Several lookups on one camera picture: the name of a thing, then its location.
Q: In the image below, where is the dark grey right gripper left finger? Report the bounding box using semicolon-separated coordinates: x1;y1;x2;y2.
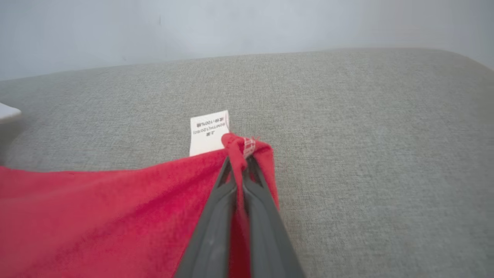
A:
174;156;237;278

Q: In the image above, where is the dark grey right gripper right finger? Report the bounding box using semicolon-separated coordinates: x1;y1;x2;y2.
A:
243;156;305;278

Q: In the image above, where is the red Bulls 23 jersey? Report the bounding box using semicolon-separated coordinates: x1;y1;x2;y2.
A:
0;110;280;278

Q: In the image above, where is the grey fabric sofa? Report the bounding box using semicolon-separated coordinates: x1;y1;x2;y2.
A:
0;47;494;278

